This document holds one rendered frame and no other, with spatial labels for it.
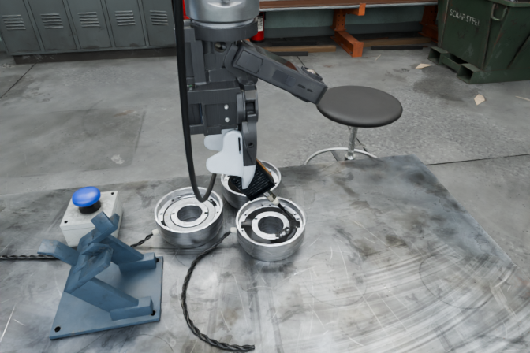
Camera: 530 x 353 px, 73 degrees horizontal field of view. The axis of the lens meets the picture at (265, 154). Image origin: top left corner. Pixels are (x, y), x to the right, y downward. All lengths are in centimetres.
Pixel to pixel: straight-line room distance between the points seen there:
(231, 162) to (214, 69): 11
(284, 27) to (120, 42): 179
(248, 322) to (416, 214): 34
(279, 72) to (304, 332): 31
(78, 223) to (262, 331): 31
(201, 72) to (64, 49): 367
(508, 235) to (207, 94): 177
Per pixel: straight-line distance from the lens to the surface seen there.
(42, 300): 59
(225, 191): 61
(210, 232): 56
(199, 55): 39
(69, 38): 399
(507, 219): 210
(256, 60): 39
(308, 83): 41
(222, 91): 39
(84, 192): 61
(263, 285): 52
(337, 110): 136
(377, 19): 476
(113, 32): 388
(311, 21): 447
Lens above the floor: 122
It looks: 34 degrees down
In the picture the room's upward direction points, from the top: straight up
